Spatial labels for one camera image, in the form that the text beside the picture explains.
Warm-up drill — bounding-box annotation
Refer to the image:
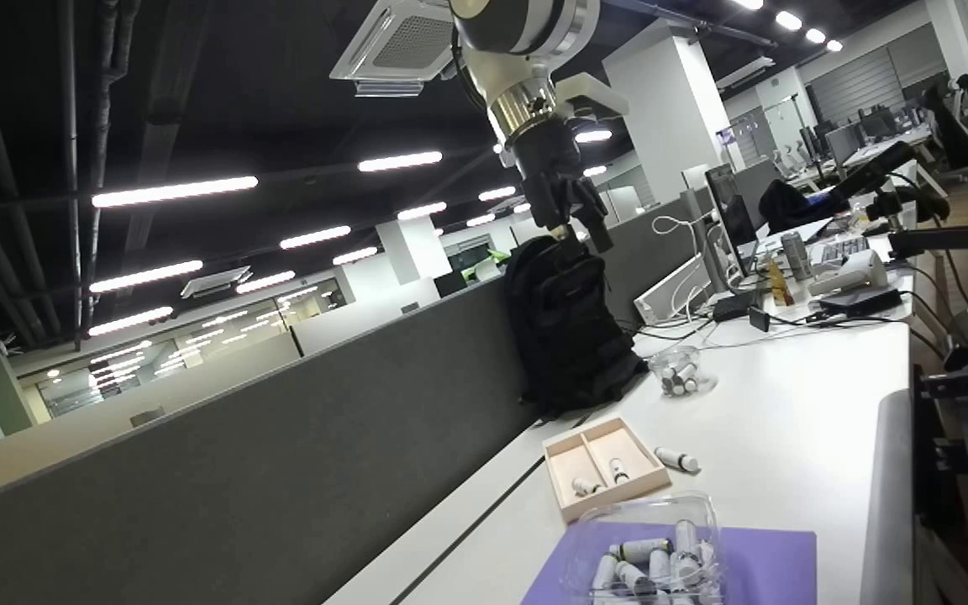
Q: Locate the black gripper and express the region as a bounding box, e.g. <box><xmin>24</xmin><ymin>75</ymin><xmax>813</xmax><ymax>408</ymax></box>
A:
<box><xmin>503</xmin><ymin>110</ymin><xmax>619</xmax><ymax>257</ymax></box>

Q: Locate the wooden two-compartment tray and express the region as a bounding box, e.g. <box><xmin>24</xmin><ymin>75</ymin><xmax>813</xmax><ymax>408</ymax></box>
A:
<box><xmin>543</xmin><ymin>418</ymin><xmax>676</xmax><ymax>524</ymax></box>

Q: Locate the black backpack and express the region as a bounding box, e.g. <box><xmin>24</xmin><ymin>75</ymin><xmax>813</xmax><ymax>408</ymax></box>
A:
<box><xmin>500</xmin><ymin>233</ymin><xmax>651</xmax><ymax>414</ymax></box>

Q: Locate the computer monitor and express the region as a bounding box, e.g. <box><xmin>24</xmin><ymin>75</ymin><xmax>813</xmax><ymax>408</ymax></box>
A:
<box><xmin>703</xmin><ymin>161</ymin><xmax>768</xmax><ymax>323</ymax></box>

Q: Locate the clear plastic bag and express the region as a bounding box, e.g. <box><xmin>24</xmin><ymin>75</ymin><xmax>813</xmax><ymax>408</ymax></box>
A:
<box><xmin>651</xmin><ymin>342</ymin><xmax>719</xmax><ymax>403</ymax></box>

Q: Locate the long ceiling light tube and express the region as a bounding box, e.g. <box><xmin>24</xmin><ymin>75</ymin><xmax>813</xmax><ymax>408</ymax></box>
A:
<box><xmin>88</xmin><ymin>170</ymin><xmax>261</xmax><ymax>212</ymax></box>
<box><xmin>275</xmin><ymin>223</ymin><xmax>357</xmax><ymax>257</ymax></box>
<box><xmin>83</xmin><ymin>257</ymin><xmax>208</xmax><ymax>299</ymax></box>
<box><xmin>352</xmin><ymin>149</ymin><xmax>449</xmax><ymax>179</ymax></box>

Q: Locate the ceiling air conditioner unit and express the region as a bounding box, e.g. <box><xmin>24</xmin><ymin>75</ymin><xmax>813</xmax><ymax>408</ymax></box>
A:
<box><xmin>326</xmin><ymin>0</ymin><xmax>466</xmax><ymax>100</ymax></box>

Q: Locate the clear plastic container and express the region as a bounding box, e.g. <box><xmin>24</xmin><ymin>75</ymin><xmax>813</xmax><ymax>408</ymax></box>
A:
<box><xmin>589</xmin><ymin>495</ymin><xmax>728</xmax><ymax>605</ymax></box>

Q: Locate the purple mat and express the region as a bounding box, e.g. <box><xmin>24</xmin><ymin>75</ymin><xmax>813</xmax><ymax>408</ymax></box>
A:
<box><xmin>520</xmin><ymin>520</ymin><xmax>821</xmax><ymax>605</ymax></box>

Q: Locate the person in dark clothes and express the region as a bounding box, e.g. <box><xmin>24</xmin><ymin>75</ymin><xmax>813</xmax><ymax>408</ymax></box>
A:
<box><xmin>922</xmin><ymin>75</ymin><xmax>968</xmax><ymax>174</ymax></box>

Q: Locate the grey desk partition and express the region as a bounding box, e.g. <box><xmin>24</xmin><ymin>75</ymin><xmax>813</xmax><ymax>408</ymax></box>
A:
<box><xmin>0</xmin><ymin>273</ymin><xmax>545</xmax><ymax>605</ymax></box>

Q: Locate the white desk cable channel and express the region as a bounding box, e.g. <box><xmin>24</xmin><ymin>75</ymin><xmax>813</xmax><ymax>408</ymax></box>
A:
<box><xmin>324</xmin><ymin>408</ymin><xmax>591</xmax><ymax>605</ymax></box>

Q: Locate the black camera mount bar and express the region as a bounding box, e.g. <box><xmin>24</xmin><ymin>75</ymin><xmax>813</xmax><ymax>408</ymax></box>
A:
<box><xmin>883</xmin><ymin>217</ymin><xmax>968</xmax><ymax>260</ymax></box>

